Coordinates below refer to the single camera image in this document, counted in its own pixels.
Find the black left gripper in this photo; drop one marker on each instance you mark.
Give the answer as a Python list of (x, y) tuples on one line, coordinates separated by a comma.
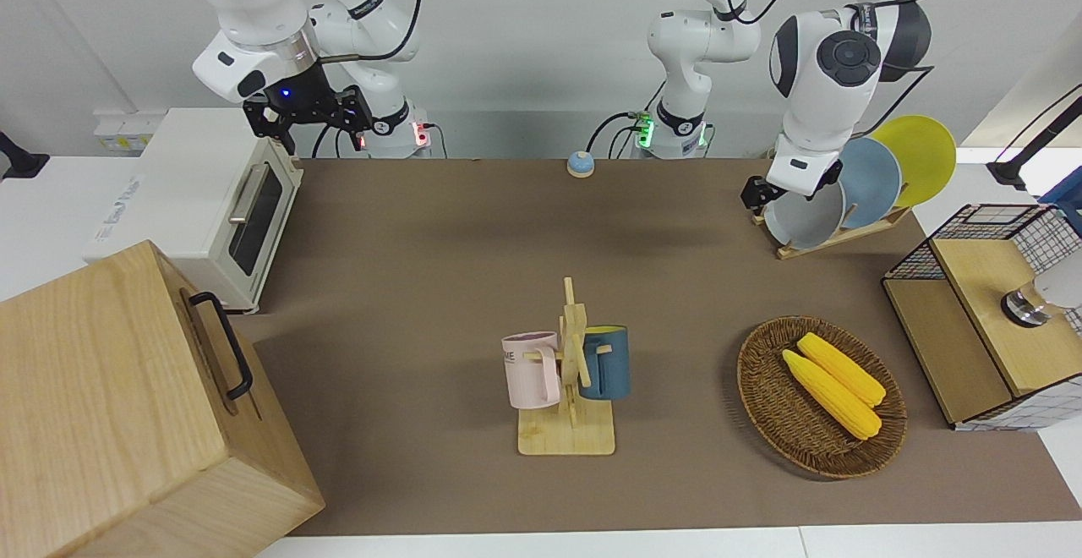
[(758, 192)]

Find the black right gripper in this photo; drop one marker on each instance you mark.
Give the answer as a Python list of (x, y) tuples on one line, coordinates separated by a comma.
[(304, 97)]

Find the gray plate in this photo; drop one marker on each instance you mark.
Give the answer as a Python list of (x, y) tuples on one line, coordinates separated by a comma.
[(803, 220)]

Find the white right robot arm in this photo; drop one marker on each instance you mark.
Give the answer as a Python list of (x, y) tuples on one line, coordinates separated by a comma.
[(254, 0)]

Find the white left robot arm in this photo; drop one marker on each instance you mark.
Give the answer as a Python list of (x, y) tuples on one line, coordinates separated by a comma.
[(828, 59)]

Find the wooden plate rack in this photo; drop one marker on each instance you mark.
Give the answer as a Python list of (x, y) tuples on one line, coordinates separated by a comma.
[(845, 237)]

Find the light blue plate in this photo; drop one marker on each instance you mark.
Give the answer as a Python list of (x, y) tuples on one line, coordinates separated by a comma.
[(871, 182)]

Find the yellow plate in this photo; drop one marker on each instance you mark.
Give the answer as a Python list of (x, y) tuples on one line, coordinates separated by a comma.
[(926, 152)]

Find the white toaster oven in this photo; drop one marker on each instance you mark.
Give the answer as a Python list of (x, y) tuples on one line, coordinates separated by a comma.
[(177, 194)]

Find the brown table mat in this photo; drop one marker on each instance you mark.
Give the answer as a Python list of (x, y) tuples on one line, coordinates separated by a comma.
[(423, 270)]

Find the blue call bell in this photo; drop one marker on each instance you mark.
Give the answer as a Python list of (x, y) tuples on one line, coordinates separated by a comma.
[(581, 165)]

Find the yellow corn cob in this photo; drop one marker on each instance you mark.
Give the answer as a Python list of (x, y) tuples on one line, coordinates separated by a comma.
[(828, 393), (845, 369)]

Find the brown wicker basket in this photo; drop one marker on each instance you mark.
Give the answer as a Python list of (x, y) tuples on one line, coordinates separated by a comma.
[(778, 406)]

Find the dark blue mug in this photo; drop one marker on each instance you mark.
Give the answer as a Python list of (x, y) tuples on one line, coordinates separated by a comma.
[(609, 363)]

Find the pink mug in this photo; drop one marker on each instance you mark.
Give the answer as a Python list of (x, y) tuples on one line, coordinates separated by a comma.
[(528, 372)]

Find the wooden mug tree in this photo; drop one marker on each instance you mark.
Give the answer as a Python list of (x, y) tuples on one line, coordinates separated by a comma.
[(566, 431)]

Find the blue object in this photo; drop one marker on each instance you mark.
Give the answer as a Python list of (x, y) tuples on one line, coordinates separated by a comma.
[(1067, 199)]

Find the white cylindrical bottle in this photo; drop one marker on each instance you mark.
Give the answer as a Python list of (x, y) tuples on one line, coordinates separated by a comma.
[(1061, 287)]

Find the large wooden box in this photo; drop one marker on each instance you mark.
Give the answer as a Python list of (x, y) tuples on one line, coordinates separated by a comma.
[(110, 406)]

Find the white wall socket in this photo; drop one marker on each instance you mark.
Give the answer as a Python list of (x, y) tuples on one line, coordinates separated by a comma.
[(122, 131)]

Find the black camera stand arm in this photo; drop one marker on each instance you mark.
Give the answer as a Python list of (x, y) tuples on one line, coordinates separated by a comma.
[(1010, 171)]

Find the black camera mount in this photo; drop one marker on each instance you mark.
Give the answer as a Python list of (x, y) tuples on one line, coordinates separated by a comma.
[(17, 161)]

